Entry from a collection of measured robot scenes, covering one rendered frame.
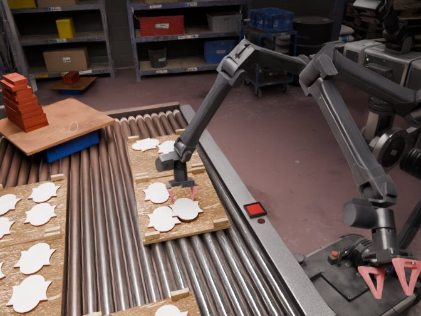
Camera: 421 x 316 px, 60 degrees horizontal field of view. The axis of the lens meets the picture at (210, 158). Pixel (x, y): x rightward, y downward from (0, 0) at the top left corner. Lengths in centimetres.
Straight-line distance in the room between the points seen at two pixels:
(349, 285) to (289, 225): 84
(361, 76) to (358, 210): 43
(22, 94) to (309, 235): 210
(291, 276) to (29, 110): 154
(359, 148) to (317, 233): 191
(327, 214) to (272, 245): 169
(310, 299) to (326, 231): 167
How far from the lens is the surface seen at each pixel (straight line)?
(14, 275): 148
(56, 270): 143
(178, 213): 150
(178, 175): 152
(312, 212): 309
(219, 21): 596
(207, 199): 160
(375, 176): 102
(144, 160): 192
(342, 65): 117
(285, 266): 137
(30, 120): 217
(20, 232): 165
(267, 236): 147
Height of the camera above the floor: 191
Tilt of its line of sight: 31 degrees down
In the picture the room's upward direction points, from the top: 1 degrees counter-clockwise
